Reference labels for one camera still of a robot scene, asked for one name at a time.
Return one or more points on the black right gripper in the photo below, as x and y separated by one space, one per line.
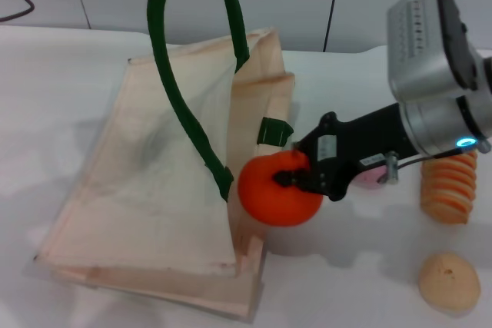
361 140

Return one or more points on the orange fruit with stem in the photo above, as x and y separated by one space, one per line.
265 201

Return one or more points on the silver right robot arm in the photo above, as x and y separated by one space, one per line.
438 124

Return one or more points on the pink peach toy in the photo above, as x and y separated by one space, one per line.
371 180

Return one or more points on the orange striped bread loaf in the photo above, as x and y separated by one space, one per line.
447 193

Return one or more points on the round beige bun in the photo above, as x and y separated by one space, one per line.
447 282

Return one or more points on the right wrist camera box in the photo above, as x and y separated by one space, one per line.
426 47

